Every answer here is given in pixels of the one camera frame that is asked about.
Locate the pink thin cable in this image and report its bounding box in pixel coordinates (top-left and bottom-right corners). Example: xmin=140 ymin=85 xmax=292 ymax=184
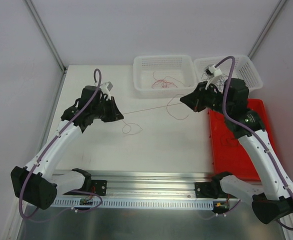
xmin=122 ymin=94 xmax=190 ymax=135
xmin=151 ymin=71 xmax=187 ymax=90

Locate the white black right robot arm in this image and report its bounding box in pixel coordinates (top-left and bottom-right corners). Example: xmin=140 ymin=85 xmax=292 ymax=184
xmin=180 ymin=78 xmax=293 ymax=224

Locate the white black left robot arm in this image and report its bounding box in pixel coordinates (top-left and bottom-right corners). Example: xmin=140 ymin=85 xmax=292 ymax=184
xmin=10 ymin=82 xmax=124 ymax=210

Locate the white perforated basket left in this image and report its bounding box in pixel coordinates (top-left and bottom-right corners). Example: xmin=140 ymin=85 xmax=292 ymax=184
xmin=132 ymin=55 xmax=198 ymax=99

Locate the white perforated basket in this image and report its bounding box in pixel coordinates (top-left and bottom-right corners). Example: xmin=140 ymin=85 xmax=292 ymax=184
xmin=132 ymin=55 xmax=198 ymax=99
xmin=193 ymin=55 xmax=263 ymax=93

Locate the white perforated basket right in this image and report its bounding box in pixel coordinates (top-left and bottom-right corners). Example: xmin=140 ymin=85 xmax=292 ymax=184
xmin=193 ymin=55 xmax=263 ymax=93

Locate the red plastic tray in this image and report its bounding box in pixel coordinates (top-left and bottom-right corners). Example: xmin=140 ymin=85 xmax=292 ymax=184
xmin=207 ymin=98 xmax=277 ymax=182

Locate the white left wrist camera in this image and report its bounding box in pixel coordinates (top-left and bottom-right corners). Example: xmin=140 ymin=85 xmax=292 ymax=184
xmin=94 ymin=81 xmax=113 ymax=101

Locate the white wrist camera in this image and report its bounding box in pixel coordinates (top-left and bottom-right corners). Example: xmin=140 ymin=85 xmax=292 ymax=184
xmin=204 ymin=64 xmax=223 ymax=90
xmin=94 ymin=81 xmax=113 ymax=101

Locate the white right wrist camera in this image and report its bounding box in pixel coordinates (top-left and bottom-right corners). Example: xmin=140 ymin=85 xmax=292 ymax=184
xmin=204 ymin=64 xmax=223 ymax=90

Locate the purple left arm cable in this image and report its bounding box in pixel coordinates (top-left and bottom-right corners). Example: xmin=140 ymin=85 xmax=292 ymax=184
xmin=18 ymin=69 xmax=103 ymax=220

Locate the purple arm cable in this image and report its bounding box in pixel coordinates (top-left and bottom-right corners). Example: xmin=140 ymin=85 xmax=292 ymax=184
xmin=215 ymin=56 xmax=293 ymax=230
xmin=18 ymin=69 xmax=103 ymax=220

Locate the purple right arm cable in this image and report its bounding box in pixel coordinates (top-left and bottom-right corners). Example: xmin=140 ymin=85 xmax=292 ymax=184
xmin=215 ymin=56 xmax=293 ymax=230

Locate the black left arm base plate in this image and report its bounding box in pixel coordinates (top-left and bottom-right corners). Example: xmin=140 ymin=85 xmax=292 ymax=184
xmin=88 ymin=179 xmax=108 ymax=196

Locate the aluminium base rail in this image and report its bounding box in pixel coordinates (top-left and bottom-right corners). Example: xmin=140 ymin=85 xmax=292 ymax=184
xmin=17 ymin=171 xmax=285 ymax=198

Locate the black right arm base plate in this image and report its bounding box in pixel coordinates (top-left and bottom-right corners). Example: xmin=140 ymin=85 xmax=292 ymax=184
xmin=194 ymin=182 xmax=236 ymax=199

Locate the white slotted cable duct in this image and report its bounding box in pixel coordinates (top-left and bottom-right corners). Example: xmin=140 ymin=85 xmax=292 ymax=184
xmin=51 ymin=197 xmax=214 ymax=211

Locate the aluminium frame post right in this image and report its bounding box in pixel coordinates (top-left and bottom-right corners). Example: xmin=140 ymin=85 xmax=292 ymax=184
xmin=247 ymin=0 xmax=289 ymax=60

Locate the aluminium frame post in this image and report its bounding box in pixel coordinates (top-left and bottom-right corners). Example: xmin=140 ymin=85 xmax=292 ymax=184
xmin=247 ymin=0 xmax=289 ymax=60
xmin=23 ymin=0 xmax=67 ymax=73

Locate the aluminium frame post left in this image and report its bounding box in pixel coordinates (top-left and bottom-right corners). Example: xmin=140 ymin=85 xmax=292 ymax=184
xmin=23 ymin=0 xmax=67 ymax=73

